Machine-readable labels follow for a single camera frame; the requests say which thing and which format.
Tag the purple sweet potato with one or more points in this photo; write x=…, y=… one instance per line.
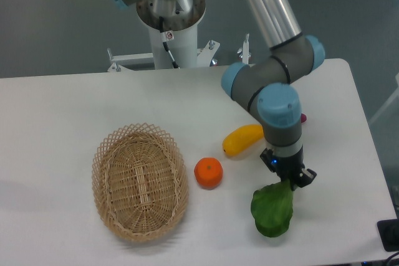
x=303, y=118

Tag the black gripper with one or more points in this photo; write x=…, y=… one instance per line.
x=291, y=168

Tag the orange tangerine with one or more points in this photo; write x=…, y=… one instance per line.
x=208, y=172

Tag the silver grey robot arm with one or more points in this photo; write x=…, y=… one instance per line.
x=263, y=90

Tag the black device at table edge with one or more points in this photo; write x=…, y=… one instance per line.
x=388, y=231

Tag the yellow mango fruit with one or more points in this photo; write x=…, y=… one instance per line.
x=241, y=139

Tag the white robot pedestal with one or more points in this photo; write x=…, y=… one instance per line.
x=172, y=24

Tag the woven wicker basket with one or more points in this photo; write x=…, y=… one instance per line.
x=139, y=182

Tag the white pedestal base frame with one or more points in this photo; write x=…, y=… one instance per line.
x=205, y=57

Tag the green bok choy vegetable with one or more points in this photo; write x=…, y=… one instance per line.
x=272, y=208

